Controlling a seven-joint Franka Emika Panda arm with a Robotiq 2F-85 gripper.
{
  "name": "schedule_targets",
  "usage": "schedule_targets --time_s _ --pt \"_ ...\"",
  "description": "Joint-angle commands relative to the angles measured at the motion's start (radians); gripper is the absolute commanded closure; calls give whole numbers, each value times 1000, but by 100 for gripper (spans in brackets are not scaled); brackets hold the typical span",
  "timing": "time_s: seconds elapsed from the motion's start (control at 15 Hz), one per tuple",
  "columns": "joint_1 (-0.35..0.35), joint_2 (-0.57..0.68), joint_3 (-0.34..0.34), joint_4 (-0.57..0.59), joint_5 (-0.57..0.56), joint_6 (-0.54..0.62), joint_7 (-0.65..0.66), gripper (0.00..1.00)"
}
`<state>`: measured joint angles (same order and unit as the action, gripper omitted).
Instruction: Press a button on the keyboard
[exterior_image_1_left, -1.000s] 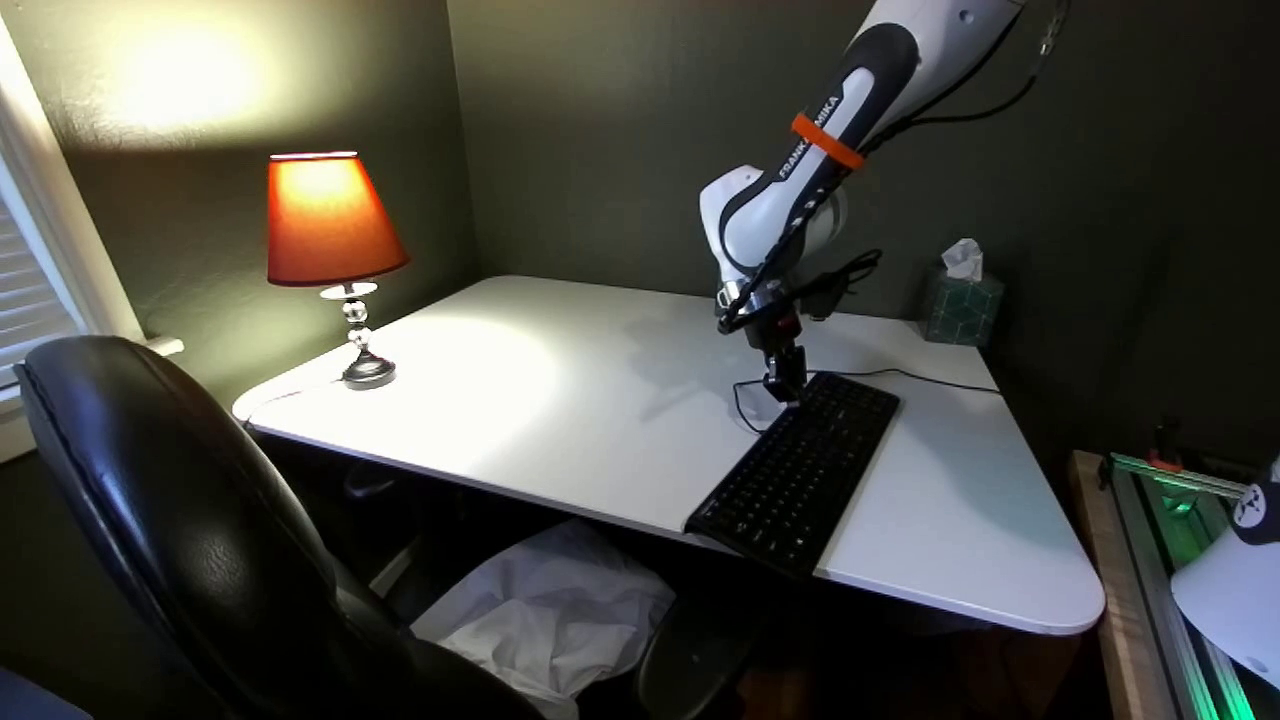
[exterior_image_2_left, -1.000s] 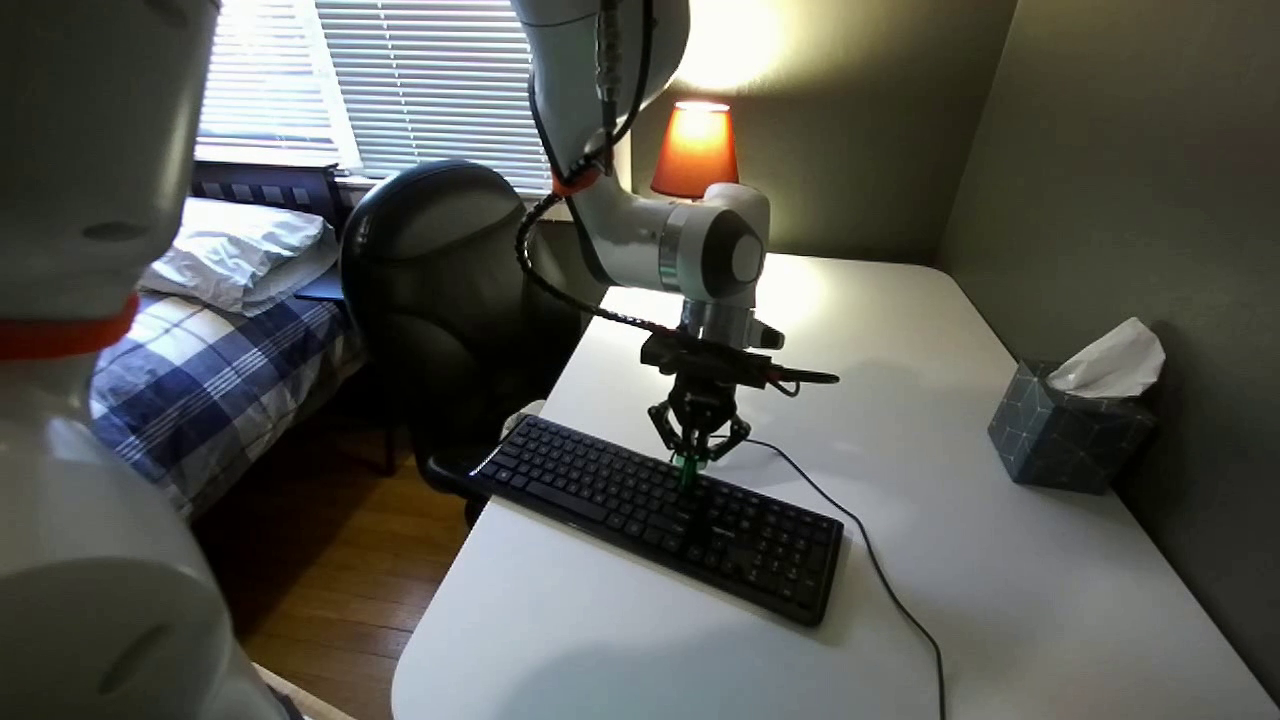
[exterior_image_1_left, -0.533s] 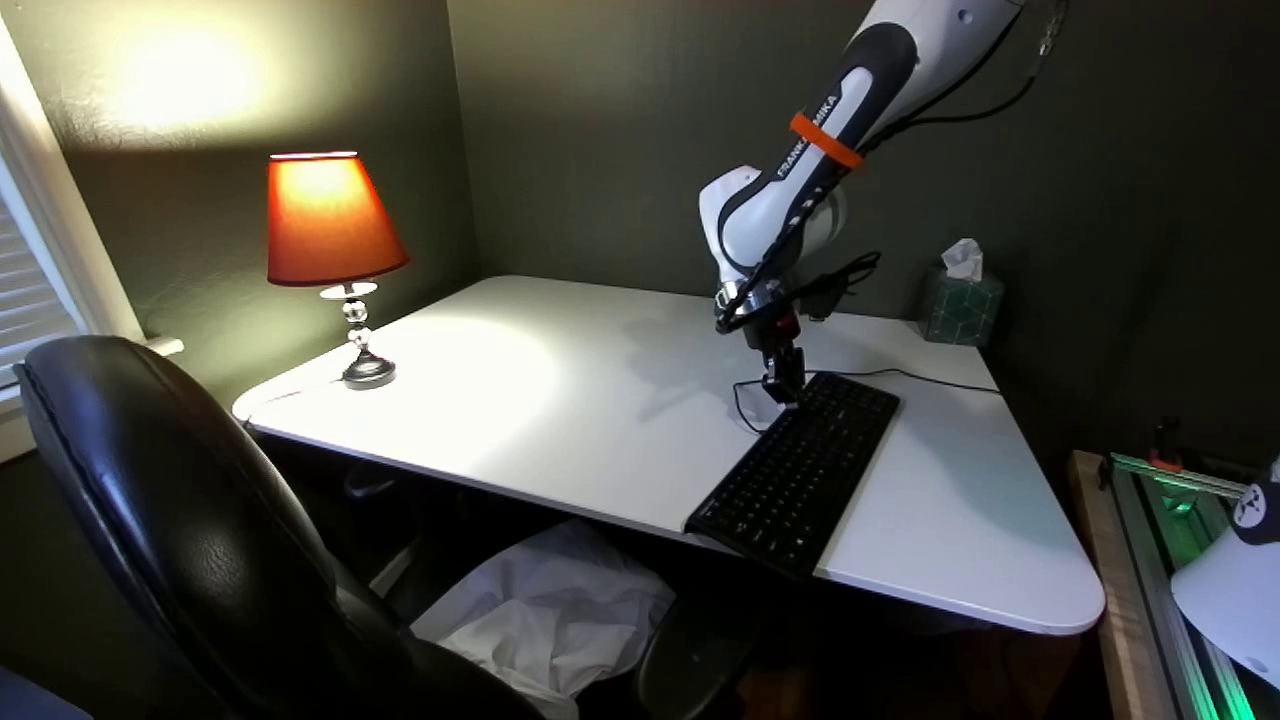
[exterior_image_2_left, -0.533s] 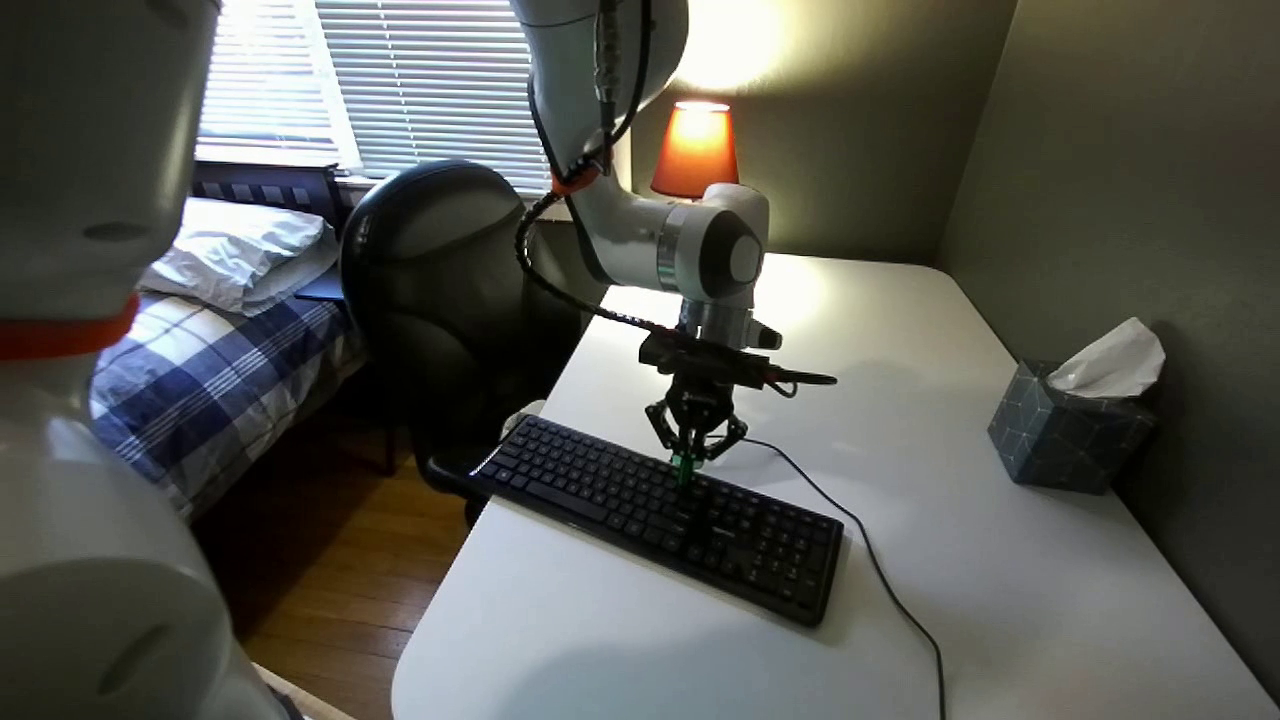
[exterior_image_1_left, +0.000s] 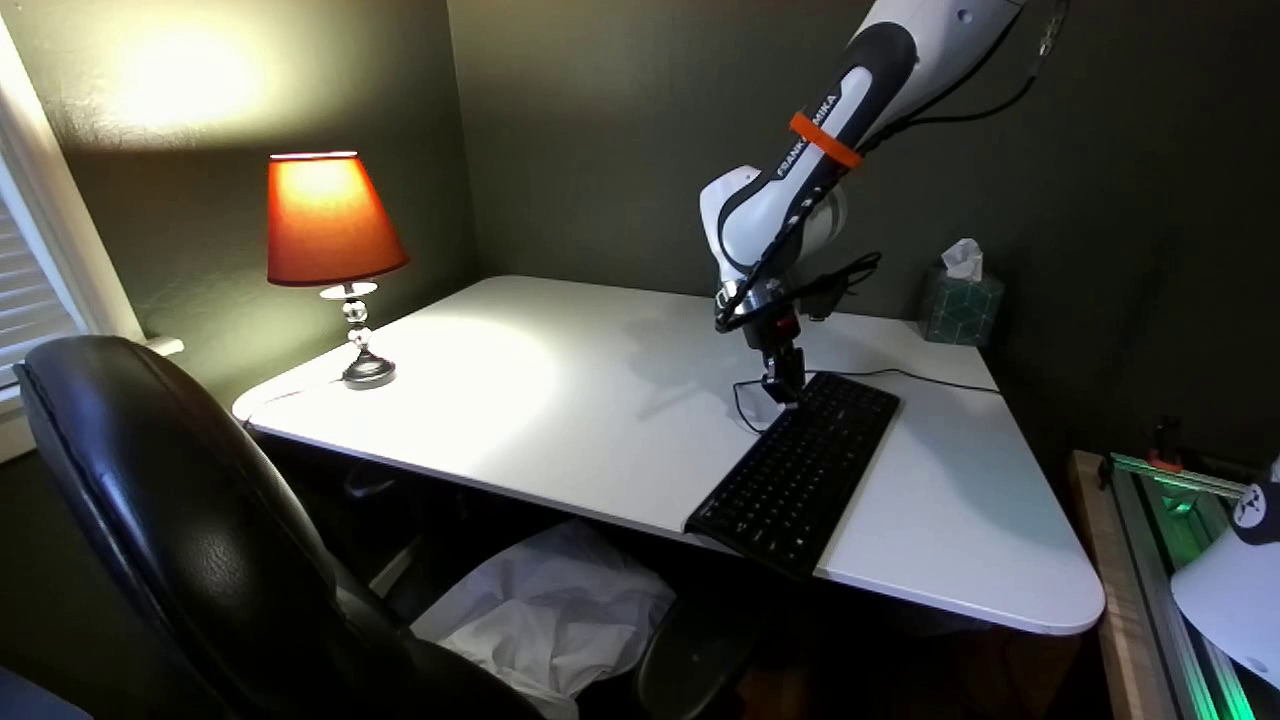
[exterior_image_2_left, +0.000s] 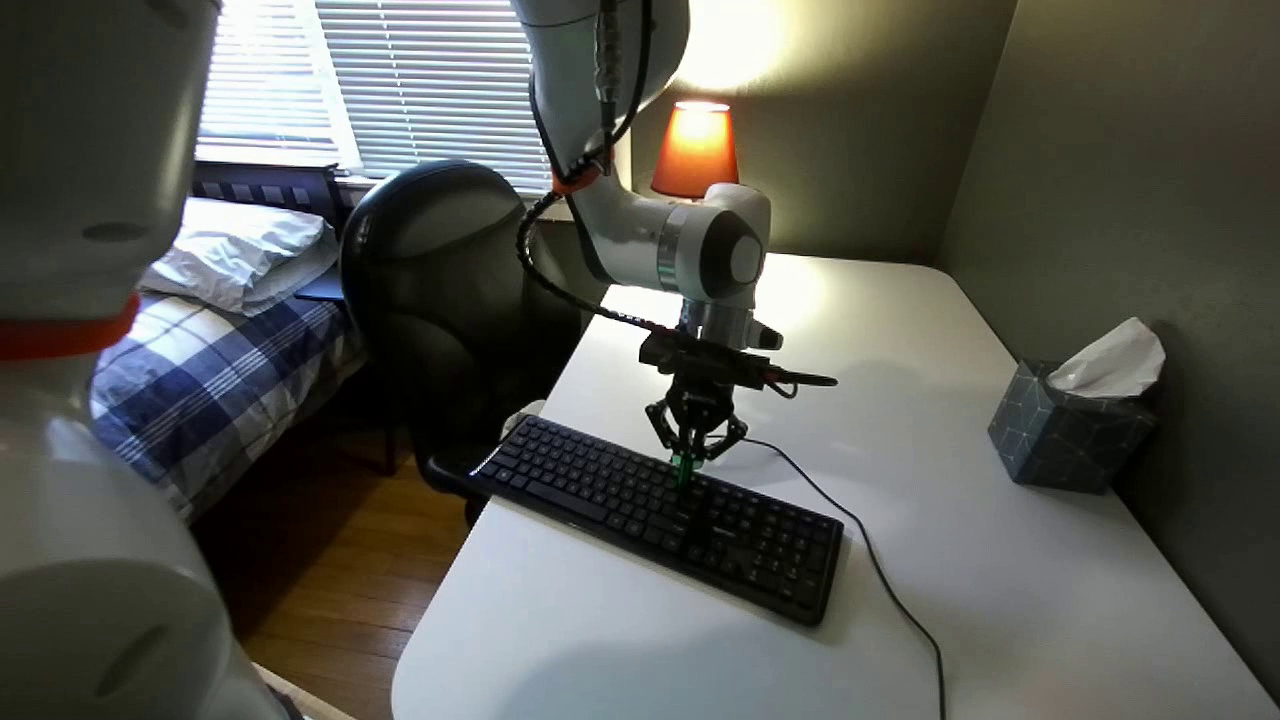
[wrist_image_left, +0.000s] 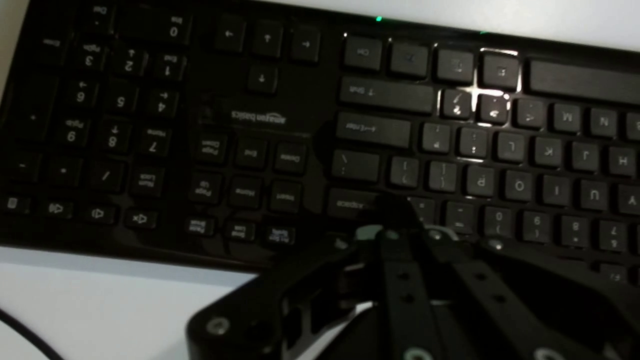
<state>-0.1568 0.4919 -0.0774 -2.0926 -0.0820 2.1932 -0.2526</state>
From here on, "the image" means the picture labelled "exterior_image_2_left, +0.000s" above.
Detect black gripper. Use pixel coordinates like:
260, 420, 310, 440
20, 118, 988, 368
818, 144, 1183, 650
638, 324, 794, 489

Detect black computer keyboard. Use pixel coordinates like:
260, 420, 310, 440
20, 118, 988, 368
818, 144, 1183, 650
469, 411, 847, 633

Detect orange shade table lamp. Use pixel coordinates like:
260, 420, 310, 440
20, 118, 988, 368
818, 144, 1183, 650
650, 96, 745, 206

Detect black office chair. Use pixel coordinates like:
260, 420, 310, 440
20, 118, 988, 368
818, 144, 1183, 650
336, 155, 592, 533

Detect grey patterned tissue box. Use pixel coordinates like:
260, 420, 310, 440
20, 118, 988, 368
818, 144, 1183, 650
983, 361, 1160, 495

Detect white tissue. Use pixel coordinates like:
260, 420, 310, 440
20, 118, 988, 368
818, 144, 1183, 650
1044, 314, 1171, 400

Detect white window blinds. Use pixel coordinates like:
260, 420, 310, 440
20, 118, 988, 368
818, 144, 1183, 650
196, 0, 561, 197

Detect blue plaid bed blanket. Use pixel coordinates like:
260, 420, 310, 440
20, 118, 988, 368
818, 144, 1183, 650
88, 279, 367, 516

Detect dark bed headboard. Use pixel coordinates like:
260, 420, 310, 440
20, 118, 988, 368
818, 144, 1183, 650
192, 160, 360, 232

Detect white pillow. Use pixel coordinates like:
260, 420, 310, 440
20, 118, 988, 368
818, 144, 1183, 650
135, 197, 345, 319

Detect black keyboard cable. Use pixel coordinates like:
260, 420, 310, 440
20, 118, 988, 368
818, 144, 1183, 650
742, 434, 953, 720

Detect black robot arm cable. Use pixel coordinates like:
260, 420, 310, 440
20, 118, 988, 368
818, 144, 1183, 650
513, 0, 663, 337

